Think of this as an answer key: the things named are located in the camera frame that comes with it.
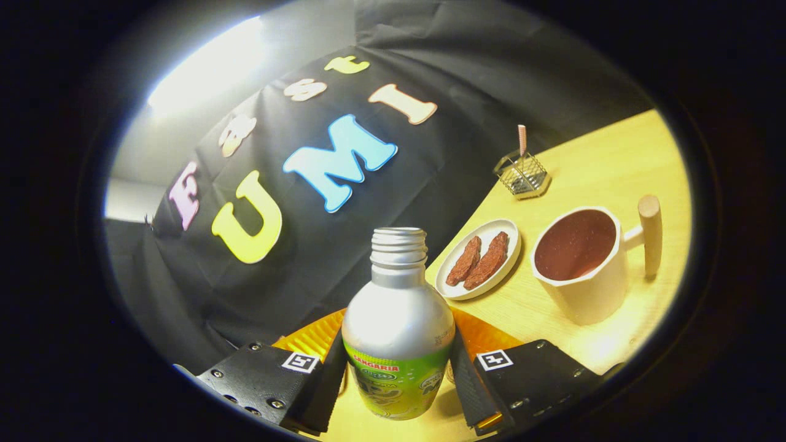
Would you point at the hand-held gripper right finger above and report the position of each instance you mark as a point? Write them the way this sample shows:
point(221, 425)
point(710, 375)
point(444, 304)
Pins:
point(473, 387)

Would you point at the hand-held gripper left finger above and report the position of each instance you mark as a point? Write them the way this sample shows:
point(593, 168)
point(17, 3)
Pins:
point(319, 393)

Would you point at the silver bottle with green label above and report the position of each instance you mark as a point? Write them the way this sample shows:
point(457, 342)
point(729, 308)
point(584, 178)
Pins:
point(398, 319)

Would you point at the brown meat piece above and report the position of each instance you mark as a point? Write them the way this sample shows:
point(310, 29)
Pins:
point(465, 261)
point(488, 261)

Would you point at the white oval plate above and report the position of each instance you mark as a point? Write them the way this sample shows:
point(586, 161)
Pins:
point(485, 230)

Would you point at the pink striped straw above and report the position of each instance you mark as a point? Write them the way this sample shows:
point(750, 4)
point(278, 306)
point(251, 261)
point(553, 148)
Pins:
point(522, 138)

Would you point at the wooden table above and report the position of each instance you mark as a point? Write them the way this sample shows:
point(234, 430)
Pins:
point(614, 159)

